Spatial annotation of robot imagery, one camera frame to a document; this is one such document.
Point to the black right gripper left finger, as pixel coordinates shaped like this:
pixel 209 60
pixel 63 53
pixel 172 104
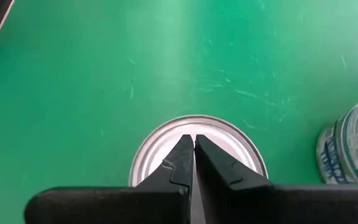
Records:
pixel 154 205

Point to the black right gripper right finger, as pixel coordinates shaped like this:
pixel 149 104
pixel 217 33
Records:
pixel 259 205

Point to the green label tuna can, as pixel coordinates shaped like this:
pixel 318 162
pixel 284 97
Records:
pixel 157 143
pixel 353 143

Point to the green table mat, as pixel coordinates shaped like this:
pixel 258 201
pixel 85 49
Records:
pixel 73 109

